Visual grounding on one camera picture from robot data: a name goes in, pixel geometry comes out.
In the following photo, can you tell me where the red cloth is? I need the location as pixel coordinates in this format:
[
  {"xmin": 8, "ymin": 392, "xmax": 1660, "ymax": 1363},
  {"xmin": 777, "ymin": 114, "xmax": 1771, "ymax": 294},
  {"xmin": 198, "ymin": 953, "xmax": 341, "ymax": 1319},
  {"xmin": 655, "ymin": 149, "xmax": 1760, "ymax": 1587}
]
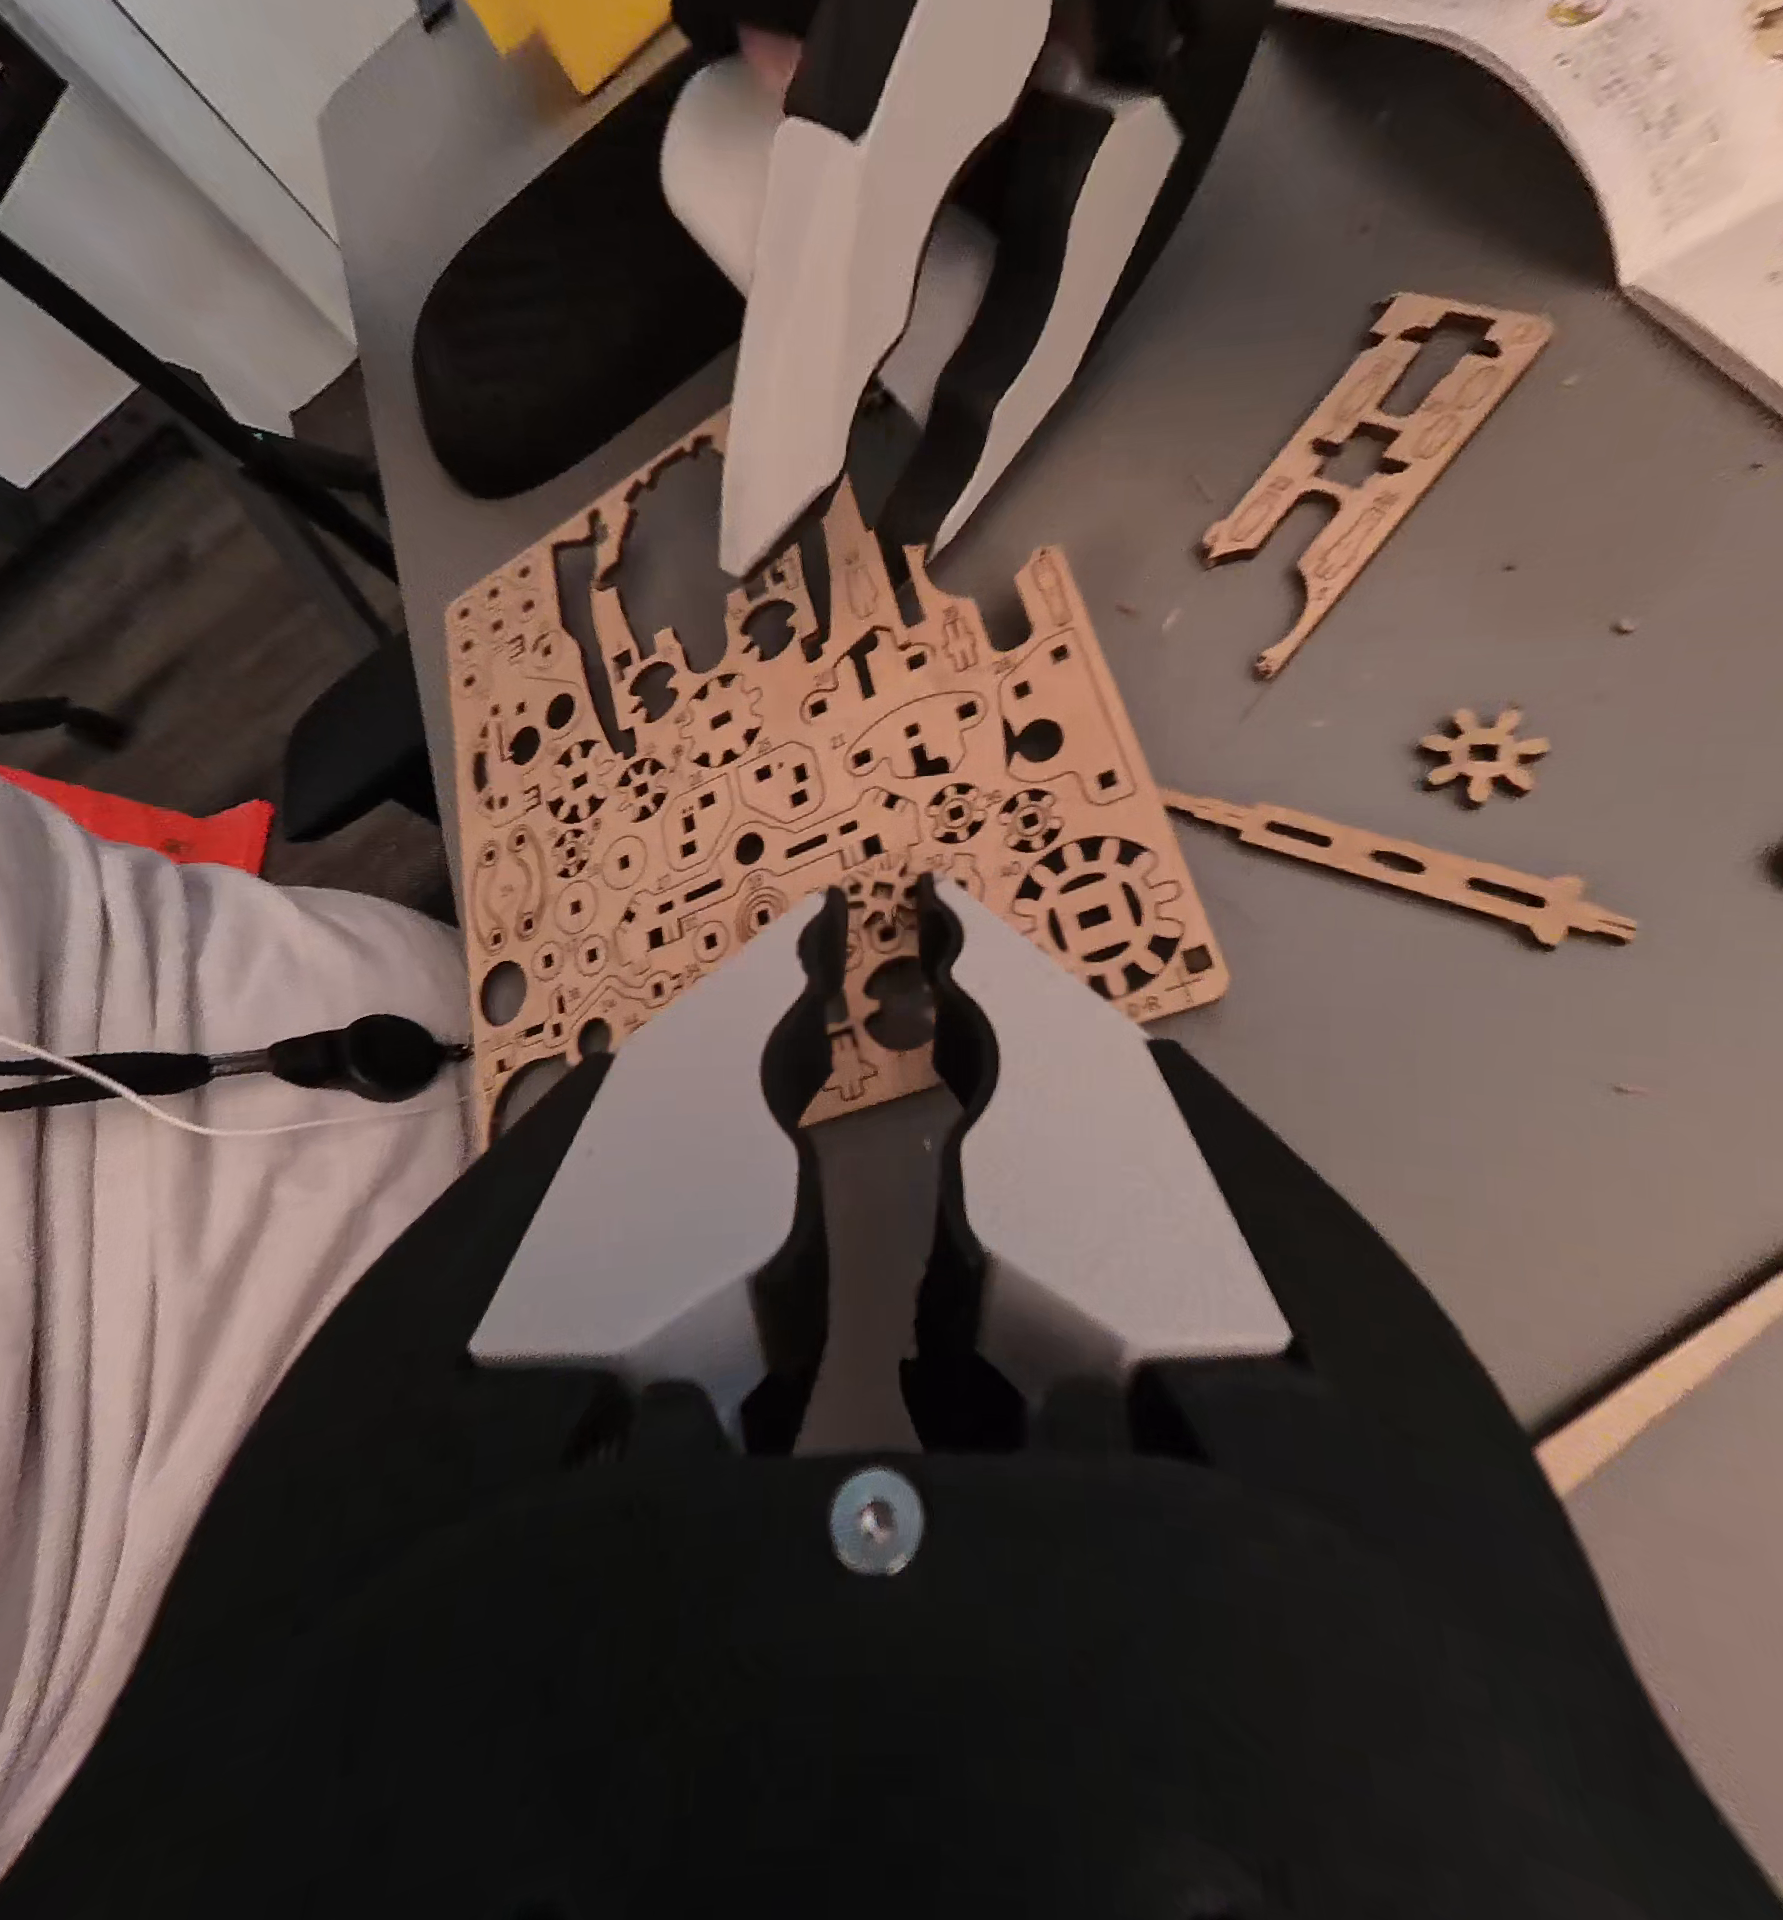
[{"xmin": 0, "ymin": 754, "xmax": 276, "ymax": 875}]

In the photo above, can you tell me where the yellow plastic bin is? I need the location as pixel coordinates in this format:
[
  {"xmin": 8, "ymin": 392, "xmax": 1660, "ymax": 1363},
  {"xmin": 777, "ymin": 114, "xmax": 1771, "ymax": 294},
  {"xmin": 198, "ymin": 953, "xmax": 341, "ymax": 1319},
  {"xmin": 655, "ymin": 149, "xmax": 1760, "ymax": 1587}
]
[{"xmin": 462, "ymin": 0, "xmax": 683, "ymax": 95}]

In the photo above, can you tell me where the black lanyard cord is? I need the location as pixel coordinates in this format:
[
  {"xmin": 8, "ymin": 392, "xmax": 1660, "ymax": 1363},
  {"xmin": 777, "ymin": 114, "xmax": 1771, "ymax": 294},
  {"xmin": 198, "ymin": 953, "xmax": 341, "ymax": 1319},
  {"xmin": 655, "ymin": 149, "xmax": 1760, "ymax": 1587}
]
[{"xmin": 0, "ymin": 1014, "xmax": 473, "ymax": 1122}]

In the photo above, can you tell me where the wooden fret piece with cutouts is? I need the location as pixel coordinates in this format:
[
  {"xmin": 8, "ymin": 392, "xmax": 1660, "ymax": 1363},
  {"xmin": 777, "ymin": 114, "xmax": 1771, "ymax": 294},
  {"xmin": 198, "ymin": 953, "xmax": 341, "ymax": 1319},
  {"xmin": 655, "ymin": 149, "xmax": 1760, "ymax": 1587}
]
[{"xmin": 1200, "ymin": 291, "xmax": 1556, "ymax": 684}]

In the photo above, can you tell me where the thin white cable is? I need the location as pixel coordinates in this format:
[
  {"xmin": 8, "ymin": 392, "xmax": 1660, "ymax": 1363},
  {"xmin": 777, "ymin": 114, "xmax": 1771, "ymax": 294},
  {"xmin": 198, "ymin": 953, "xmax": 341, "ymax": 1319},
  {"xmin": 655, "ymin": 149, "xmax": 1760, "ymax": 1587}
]
[{"xmin": 0, "ymin": 1020, "xmax": 382, "ymax": 1137}]

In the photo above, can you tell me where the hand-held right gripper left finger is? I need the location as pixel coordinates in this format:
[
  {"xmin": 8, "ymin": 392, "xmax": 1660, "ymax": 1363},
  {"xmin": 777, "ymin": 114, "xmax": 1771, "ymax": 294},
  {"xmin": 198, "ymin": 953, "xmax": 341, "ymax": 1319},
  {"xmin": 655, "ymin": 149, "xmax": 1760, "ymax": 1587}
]
[{"xmin": 468, "ymin": 886, "xmax": 850, "ymax": 1441}]

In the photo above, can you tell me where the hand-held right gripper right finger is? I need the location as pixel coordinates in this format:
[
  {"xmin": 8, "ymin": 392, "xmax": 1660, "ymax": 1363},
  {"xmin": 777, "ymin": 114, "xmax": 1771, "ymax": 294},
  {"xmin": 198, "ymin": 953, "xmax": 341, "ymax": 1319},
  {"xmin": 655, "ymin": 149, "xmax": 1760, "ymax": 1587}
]
[{"xmin": 920, "ymin": 875, "xmax": 1295, "ymax": 1412}]

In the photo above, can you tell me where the laser-cut wooden parts sheet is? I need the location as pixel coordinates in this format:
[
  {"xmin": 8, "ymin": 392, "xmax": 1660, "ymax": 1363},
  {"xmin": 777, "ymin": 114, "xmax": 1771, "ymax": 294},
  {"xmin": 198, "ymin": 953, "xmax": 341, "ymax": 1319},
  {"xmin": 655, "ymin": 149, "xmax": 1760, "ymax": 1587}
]
[{"xmin": 445, "ymin": 416, "xmax": 1233, "ymax": 1150}]

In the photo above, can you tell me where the open instruction booklet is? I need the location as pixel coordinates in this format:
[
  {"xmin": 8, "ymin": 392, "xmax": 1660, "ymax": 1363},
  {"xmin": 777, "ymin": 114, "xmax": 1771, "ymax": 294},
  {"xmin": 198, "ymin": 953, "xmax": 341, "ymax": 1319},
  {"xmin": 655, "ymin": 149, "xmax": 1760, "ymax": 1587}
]
[{"xmin": 1281, "ymin": 0, "xmax": 1783, "ymax": 485}]

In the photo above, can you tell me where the person's grey shirt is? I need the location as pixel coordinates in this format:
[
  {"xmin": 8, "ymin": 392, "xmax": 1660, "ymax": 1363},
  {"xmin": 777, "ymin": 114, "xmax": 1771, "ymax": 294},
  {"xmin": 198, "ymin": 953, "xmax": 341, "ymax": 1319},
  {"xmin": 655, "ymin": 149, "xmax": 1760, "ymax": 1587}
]
[{"xmin": 0, "ymin": 750, "xmax": 495, "ymax": 1920}]

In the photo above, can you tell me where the long slotted wooden strip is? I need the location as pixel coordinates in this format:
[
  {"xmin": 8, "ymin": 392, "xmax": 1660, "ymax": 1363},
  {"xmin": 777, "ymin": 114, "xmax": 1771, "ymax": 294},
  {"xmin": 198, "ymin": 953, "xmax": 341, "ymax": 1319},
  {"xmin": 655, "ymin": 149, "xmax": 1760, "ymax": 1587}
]
[{"xmin": 1160, "ymin": 787, "xmax": 1640, "ymax": 951}]

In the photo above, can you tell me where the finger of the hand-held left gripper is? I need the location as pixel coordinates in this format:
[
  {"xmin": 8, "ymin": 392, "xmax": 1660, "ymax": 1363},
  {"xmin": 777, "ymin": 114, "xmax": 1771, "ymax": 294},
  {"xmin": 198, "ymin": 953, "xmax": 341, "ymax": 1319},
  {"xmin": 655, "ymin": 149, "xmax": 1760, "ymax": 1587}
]
[
  {"xmin": 883, "ymin": 90, "xmax": 1190, "ymax": 561},
  {"xmin": 719, "ymin": 0, "xmax": 1059, "ymax": 580}
]

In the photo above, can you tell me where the black chair base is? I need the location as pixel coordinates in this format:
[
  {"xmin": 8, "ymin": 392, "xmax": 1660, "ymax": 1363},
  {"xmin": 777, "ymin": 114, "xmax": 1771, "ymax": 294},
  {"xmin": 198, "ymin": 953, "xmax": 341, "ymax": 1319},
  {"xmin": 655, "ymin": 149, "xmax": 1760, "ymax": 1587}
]
[{"xmin": 283, "ymin": 636, "xmax": 443, "ymax": 843}]

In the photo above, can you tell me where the small wooden gear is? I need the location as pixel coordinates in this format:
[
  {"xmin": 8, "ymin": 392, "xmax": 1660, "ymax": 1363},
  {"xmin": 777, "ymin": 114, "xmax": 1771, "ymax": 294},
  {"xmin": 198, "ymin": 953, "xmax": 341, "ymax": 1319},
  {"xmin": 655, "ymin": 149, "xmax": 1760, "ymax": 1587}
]
[{"xmin": 1415, "ymin": 705, "xmax": 1556, "ymax": 809}]

